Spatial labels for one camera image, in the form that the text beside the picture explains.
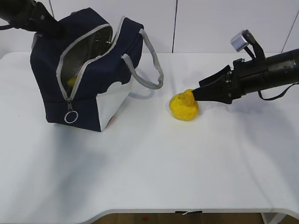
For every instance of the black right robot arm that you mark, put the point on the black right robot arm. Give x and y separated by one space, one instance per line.
283 70

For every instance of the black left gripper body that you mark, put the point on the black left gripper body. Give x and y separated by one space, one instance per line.
32 16

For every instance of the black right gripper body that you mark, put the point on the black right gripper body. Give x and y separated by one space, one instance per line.
246 77

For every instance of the yellow pear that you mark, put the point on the yellow pear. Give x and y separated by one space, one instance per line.
183 106

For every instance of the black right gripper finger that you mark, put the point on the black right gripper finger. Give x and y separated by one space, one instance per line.
212 93
215 76

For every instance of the black tape on table edge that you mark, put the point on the black tape on table edge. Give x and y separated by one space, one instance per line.
189 207

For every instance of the navy blue lunch bag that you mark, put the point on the navy blue lunch bag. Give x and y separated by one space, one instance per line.
105 62

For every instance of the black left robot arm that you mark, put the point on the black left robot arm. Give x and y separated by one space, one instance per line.
8 9

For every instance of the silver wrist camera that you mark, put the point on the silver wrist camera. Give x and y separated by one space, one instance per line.
241 40

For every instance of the yellow banana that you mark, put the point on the yellow banana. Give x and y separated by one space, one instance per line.
71 82

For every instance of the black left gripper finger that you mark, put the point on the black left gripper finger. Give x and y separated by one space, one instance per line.
47 25

